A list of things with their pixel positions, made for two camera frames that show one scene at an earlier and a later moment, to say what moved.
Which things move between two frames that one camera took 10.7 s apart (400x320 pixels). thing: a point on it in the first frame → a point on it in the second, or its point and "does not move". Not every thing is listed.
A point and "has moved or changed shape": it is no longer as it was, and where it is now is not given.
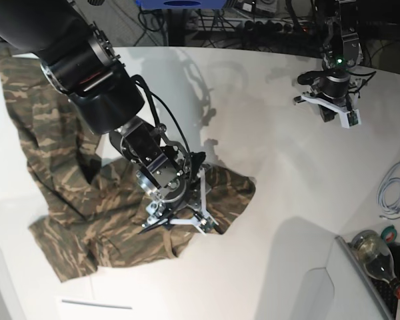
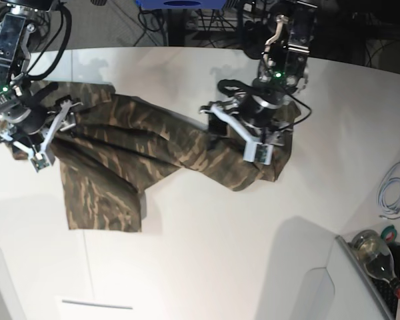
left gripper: [169, 183] → [31, 118]
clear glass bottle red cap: [370, 249] does not move
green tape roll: [389, 235] does not move
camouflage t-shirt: [89, 208] has moved or changed shape
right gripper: [335, 89] → [257, 106]
